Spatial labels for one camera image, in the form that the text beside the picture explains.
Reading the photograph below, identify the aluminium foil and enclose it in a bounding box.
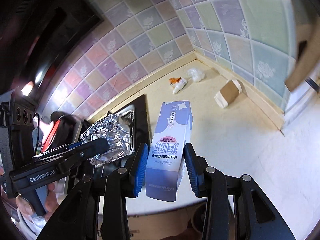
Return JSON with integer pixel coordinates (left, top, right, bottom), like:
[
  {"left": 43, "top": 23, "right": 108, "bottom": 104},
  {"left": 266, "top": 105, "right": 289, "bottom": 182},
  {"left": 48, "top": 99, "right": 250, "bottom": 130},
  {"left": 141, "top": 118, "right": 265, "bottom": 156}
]
[{"left": 80, "top": 114, "right": 134, "bottom": 167}]

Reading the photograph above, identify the purple white carton box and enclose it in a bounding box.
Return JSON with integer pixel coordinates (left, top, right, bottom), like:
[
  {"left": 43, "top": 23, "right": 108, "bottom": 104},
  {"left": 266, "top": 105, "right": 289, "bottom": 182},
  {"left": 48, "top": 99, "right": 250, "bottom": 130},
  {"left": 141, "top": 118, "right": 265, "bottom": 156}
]
[{"left": 145, "top": 101, "right": 193, "bottom": 202}]

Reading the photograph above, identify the round cream trash bin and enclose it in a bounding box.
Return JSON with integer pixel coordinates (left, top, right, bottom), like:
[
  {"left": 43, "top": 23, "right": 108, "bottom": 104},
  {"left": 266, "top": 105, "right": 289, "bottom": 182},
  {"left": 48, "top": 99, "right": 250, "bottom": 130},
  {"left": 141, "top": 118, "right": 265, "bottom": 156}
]
[{"left": 190, "top": 203, "right": 235, "bottom": 239}]

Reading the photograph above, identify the person's left hand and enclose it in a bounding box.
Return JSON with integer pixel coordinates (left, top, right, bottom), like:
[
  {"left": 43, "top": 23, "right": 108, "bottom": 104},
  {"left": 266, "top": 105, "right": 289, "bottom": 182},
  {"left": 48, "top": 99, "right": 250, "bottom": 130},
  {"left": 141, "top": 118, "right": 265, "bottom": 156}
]
[{"left": 16, "top": 183, "right": 59, "bottom": 221}]

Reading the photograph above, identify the black gas stove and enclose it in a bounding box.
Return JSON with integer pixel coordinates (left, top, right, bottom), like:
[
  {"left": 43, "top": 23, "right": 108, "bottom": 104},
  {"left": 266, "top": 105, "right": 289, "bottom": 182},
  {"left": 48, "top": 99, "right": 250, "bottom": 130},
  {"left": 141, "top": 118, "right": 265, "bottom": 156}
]
[{"left": 43, "top": 95, "right": 150, "bottom": 194}]

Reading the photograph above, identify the orange wrapper scrap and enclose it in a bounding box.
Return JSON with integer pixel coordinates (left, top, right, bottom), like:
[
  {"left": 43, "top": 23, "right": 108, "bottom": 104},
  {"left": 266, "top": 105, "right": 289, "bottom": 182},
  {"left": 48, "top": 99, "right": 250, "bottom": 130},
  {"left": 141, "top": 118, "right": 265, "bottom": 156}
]
[{"left": 169, "top": 77, "right": 181, "bottom": 85}]

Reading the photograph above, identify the clear plastic bag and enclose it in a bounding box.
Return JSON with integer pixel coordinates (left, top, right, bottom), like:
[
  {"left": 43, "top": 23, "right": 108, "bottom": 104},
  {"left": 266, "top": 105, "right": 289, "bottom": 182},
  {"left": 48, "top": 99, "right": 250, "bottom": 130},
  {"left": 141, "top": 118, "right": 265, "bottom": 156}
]
[{"left": 187, "top": 68, "right": 205, "bottom": 82}]

